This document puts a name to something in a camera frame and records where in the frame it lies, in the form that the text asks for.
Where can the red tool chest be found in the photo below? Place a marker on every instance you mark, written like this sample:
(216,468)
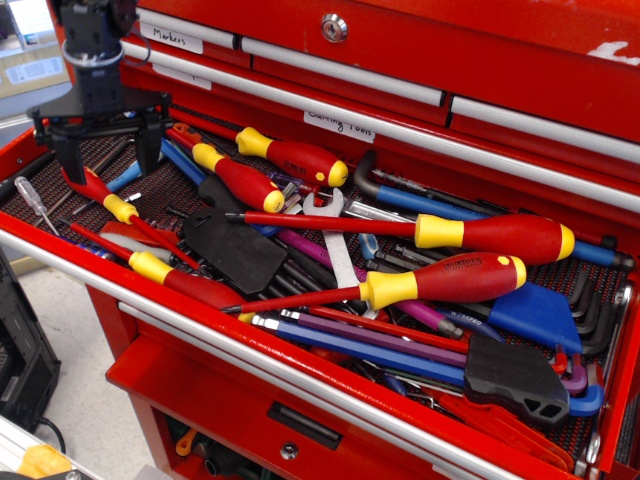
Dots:
(410,48)

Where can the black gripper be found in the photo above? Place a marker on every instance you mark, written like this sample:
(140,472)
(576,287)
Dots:
(98,104)

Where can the red yellow screwdriver back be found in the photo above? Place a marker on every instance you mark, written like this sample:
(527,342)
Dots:
(310,163)

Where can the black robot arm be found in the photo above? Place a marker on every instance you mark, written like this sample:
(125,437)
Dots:
(92,33)

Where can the large red yellow screwdriver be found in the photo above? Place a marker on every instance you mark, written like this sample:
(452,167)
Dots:
(535,240)

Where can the white label cutting tools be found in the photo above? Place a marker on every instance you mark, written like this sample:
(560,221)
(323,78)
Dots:
(339,127)

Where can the blue handle small screwdriver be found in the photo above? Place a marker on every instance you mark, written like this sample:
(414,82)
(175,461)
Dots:
(130,174)

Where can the black hex key holder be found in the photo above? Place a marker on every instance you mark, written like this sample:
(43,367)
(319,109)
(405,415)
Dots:
(517,378)
(239,252)

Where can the white label markers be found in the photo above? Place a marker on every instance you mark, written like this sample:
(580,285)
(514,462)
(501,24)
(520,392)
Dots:
(171,37)

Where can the small red yellow screwdriver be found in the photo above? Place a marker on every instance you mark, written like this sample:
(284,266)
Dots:
(95,189)

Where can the red yellow screwdriver front left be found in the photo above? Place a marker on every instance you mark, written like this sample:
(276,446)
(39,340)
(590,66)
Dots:
(207,291)

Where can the black box on floor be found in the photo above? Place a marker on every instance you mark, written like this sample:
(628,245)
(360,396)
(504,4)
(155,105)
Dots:
(29,366)

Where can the open red drawer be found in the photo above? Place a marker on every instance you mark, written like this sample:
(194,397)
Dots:
(560,140)

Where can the silver open end wrench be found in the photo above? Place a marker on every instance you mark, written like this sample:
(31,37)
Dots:
(334,241)

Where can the long purple hex key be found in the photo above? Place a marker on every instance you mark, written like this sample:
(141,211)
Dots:
(392,351)

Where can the long blue hex key back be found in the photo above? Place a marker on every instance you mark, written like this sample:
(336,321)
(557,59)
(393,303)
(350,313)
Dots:
(182,162)

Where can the blue sleeved large hex key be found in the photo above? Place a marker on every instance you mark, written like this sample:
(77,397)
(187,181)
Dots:
(454,208)

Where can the clear handle small screwdriver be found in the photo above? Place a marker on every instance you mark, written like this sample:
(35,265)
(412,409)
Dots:
(33,200)

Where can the red yellow screwdriver centre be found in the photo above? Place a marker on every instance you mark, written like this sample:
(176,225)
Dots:
(464,278)

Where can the black L hex key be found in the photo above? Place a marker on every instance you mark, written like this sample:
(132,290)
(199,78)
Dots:
(67,204)

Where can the long blue hex key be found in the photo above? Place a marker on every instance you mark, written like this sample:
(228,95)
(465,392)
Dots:
(182,162)
(586,404)

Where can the blue hex key holder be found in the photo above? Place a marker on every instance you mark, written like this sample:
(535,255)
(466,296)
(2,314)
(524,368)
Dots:
(537,314)

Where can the magenta handle tool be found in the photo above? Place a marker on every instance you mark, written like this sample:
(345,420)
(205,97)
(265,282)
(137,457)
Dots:
(416,309)

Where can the black hex key holder right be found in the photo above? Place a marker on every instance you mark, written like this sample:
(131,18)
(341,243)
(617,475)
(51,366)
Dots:
(517,378)

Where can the silver chest lock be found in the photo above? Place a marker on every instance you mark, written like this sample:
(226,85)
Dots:
(334,28)

